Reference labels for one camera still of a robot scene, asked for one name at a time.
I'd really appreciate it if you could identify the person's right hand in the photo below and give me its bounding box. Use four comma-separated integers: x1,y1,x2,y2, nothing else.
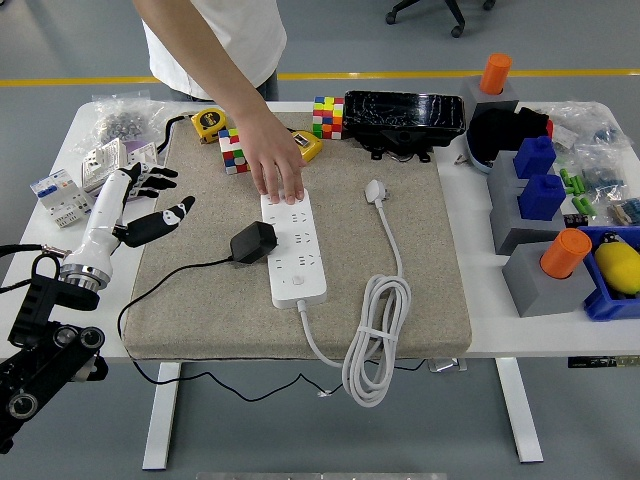
234,112,309,205

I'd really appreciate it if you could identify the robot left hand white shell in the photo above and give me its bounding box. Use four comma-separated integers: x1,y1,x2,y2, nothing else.
64,160,197,274

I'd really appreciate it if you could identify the black power adapter plug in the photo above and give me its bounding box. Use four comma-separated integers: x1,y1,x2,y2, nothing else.
229,220,279,265

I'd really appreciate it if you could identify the thin black adapter cord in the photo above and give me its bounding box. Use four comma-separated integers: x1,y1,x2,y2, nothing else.
117,255,334,404

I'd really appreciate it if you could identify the white power strip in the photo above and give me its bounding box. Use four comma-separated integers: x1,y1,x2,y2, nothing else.
259,188,329,310

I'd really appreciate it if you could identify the colourful puzzle cube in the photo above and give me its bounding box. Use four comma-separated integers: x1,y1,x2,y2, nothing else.
217,126,254,176
312,95,346,141

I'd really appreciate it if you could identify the white socket box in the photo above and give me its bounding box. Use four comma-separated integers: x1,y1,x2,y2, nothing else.
79,138,129,195

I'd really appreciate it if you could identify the white circuit breaker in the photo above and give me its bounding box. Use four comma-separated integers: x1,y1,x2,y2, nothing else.
28,168,96,230

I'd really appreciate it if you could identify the yellow tape measure round label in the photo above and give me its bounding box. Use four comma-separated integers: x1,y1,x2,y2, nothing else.
191,107,227,145

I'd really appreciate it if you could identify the purple tape roll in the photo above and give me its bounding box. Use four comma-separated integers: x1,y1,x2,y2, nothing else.
92,139,162,207

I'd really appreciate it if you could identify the plastic bag of screws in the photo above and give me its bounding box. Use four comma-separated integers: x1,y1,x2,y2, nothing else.
74,89,179,161

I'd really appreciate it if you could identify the person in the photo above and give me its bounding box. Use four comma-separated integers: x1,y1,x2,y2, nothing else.
141,0,289,104

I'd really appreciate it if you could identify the black plastic tray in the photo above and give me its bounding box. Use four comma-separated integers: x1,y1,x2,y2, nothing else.
343,89,467,164

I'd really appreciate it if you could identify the grey-brown mat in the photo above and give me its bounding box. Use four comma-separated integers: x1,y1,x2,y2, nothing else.
122,110,474,361

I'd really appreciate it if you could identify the white blue bowl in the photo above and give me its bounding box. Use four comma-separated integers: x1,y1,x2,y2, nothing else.
464,127,496,175

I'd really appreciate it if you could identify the white table leg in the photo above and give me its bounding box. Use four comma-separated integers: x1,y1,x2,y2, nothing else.
494,357,545,464
142,360,182,471

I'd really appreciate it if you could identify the grey block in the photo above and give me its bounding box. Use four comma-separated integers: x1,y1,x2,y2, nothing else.
488,185,571,256
459,74,522,117
487,148,531,201
501,242,599,319

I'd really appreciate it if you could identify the black cloth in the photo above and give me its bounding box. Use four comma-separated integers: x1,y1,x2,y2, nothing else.
467,105,551,166

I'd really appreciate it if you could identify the black office chair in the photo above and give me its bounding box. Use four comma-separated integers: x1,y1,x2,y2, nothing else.
384,0,496,39

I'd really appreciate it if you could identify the orange cylinder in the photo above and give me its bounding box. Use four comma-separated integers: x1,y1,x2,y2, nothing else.
538,228,594,280
478,52,513,96

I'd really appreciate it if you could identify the blue block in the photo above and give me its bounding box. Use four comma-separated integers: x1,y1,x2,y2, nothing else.
513,135,558,180
517,173,568,222

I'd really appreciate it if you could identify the clear plastic bag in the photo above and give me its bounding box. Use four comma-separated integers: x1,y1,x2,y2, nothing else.
547,102,626,151

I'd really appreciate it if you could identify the plastic bag of blue parts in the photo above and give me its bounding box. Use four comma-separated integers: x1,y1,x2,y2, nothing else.
607,197,640,229
574,144,629,194

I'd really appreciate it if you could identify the yellow lemon toy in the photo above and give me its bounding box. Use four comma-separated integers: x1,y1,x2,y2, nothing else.
593,242,640,295

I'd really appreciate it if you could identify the blue storage bin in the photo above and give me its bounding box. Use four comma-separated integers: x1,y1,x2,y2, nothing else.
577,224,640,322

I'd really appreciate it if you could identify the black box under table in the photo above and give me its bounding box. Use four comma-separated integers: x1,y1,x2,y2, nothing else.
567,354,640,370

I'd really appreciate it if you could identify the yellow tape measure black strap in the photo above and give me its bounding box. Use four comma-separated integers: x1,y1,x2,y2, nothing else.
287,128,325,164

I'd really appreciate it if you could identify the white wall socket panel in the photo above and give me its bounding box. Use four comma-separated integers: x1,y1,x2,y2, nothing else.
125,142,160,174

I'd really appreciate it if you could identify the white power strip cord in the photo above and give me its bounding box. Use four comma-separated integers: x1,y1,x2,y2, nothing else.
296,178,413,409

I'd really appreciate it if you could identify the thick black cable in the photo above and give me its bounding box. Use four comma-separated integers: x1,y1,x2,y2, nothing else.
154,114,194,154

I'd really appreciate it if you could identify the metal bracket under table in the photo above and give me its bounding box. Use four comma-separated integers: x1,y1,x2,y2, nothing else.
428,357,469,374

